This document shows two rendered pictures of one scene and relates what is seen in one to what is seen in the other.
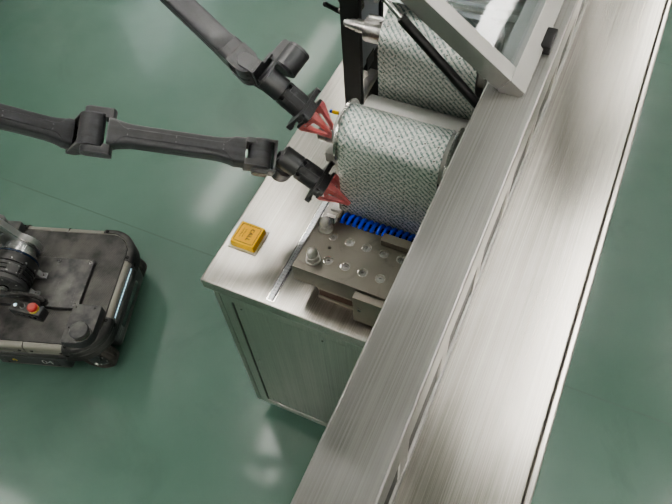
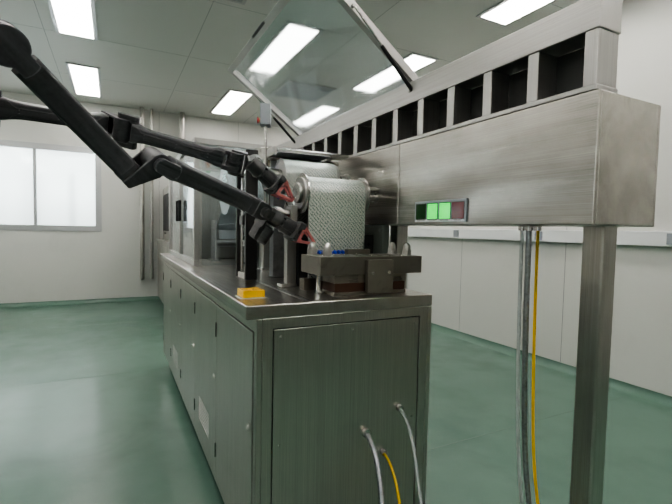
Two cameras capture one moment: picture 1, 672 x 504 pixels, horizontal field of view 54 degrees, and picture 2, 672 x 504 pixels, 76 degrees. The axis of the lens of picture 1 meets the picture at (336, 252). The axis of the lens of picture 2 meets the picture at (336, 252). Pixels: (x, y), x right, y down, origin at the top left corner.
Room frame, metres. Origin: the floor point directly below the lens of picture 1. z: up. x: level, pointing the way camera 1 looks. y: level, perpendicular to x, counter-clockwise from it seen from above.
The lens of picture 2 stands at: (0.07, 1.22, 1.12)
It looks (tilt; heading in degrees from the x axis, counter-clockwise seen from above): 3 degrees down; 304
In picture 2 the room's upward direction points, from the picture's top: 1 degrees clockwise
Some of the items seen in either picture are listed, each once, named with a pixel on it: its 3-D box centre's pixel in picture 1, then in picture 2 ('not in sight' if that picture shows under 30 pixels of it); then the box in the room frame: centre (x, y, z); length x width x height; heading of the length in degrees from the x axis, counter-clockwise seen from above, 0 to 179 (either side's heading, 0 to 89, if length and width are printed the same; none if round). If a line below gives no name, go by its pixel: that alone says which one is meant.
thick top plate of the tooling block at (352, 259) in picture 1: (382, 272); (362, 263); (0.83, -0.11, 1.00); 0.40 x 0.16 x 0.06; 61
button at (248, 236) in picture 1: (248, 236); (250, 292); (1.04, 0.23, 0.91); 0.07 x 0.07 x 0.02; 61
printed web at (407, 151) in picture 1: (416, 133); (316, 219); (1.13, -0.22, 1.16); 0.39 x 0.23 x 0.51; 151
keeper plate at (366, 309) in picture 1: (373, 313); (379, 275); (0.75, -0.07, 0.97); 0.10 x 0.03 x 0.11; 61
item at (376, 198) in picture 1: (385, 203); (337, 232); (0.96, -0.13, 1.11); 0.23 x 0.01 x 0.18; 61
